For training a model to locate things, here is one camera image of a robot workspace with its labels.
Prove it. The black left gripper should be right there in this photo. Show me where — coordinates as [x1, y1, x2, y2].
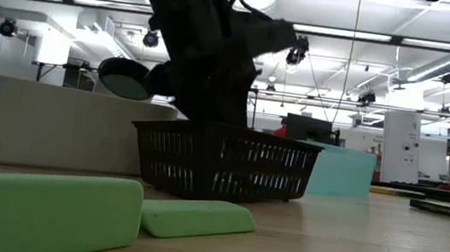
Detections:
[138, 0, 268, 130]

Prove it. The green rectangular eraser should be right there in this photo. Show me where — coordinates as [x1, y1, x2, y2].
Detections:
[0, 163, 147, 252]
[137, 190, 259, 251]

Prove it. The black plastic slotted basket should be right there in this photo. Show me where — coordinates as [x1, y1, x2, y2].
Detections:
[122, 112, 325, 215]

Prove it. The black computer monitor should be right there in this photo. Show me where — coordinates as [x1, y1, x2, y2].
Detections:
[283, 112, 335, 146]

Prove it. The white square pillar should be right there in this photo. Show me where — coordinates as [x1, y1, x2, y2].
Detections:
[376, 108, 427, 186]

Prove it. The teal plastic tray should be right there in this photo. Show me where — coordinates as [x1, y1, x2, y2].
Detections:
[296, 139, 380, 202]

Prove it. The translucent white plastic container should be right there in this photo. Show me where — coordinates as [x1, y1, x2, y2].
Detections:
[0, 75, 181, 185]

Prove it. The overhead LED light bar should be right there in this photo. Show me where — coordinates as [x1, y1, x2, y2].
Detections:
[22, 0, 450, 53]

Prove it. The black metal frame stand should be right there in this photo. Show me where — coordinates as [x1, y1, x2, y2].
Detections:
[244, 87, 260, 130]

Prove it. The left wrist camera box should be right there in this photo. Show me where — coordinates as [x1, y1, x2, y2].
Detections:
[225, 9, 300, 63]

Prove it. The long grey horizontal rail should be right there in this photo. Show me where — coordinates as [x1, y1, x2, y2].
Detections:
[28, 58, 450, 134]

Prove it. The thin hanging cable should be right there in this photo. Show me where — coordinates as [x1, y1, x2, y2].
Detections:
[330, 0, 363, 126]

